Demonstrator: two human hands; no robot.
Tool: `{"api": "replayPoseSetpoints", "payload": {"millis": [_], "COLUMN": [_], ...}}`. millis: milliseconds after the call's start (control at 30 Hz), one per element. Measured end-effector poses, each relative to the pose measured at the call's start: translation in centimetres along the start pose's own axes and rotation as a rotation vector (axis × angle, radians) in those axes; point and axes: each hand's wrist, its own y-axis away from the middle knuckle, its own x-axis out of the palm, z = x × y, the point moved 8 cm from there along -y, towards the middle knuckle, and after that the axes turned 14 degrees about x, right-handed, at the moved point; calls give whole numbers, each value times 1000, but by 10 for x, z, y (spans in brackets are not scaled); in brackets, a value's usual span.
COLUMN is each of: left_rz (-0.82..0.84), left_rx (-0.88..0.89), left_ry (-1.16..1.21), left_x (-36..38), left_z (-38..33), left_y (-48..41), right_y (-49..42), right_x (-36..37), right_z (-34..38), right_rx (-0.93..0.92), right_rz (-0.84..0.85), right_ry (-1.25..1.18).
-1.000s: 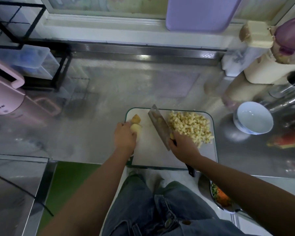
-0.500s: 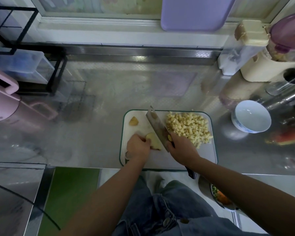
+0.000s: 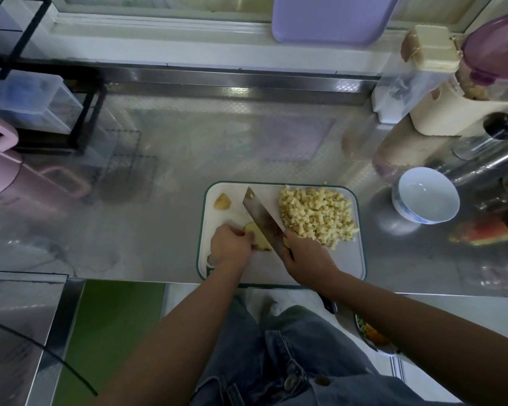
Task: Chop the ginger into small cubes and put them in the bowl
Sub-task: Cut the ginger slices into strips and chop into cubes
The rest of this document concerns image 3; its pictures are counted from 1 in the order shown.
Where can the black metal rack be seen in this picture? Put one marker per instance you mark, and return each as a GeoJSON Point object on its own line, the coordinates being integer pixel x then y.
{"type": "Point", "coordinates": [89, 114]}

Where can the white bowl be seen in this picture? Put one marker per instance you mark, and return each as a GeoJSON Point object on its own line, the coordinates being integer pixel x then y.
{"type": "Point", "coordinates": [426, 195]}

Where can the cut yellow potato strips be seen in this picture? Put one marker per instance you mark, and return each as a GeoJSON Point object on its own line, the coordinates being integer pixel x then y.
{"type": "Point", "coordinates": [258, 237]}

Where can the pink kettle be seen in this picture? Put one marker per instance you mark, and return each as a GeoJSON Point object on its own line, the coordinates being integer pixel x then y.
{"type": "Point", "coordinates": [4, 173]}

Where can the glass bottle black cap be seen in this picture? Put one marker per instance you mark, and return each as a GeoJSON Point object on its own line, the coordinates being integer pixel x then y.
{"type": "Point", "coordinates": [487, 135]}

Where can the purple plastic cutting board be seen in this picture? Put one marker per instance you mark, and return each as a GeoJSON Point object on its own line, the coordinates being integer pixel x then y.
{"type": "Point", "coordinates": [334, 17]}

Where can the person's right hand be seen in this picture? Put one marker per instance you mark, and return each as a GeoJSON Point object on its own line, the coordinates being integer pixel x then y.
{"type": "Point", "coordinates": [311, 259]}

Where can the green mat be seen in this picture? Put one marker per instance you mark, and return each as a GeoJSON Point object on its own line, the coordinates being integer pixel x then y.
{"type": "Point", "coordinates": [110, 338]}

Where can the steel bin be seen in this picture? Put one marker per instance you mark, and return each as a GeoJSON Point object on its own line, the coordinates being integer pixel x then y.
{"type": "Point", "coordinates": [21, 346]}

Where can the person's left hand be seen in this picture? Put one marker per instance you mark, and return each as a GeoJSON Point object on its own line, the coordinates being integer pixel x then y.
{"type": "Point", "coordinates": [231, 247]}

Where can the steel cleaver knife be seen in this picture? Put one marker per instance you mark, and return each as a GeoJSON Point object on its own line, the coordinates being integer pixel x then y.
{"type": "Point", "coordinates": [262, 217]}

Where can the person's right forearm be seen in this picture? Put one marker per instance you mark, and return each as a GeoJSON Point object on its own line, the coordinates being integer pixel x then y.
{"type": "Point", "coordinates": [436, 346]}

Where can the pile of diced potato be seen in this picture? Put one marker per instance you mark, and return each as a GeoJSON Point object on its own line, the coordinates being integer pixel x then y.
{"type": "Point", "coordinates": [317, 215]}

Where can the clear container cream lid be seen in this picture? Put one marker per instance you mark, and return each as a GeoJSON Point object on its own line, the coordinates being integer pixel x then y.
{"type": "Point", "coordinates": [413, 76]}

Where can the person's left forearm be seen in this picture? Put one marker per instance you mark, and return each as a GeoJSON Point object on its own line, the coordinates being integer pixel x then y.
{"type": "Point", "coordinates": [161, 342]}

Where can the white cutting board green rim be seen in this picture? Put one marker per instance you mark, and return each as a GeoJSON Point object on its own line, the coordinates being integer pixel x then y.
{"type": "Point", "coordinates": [347, 262]}

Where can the metal bowl with scraps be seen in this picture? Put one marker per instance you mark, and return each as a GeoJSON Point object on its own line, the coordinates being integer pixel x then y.
{"type": "Point", "coordinates": [374, 334]}

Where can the purple lid food container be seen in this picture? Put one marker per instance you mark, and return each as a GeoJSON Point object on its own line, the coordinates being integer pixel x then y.
{"type": "Point", "coordinates": [491, 56]}

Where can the person's blue jeans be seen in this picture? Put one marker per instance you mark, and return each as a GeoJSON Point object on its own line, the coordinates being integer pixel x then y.
{"type": "Point", "coordinates": [275, 368]}

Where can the clear plastic storage box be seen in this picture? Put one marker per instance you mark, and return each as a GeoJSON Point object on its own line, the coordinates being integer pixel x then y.
{"type": "Point", "coordinates": [34, 101]}

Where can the cream plastic canister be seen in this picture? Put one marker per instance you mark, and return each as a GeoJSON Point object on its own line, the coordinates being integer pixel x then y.
{"type": "Point", "coordinates": [453, 114]}

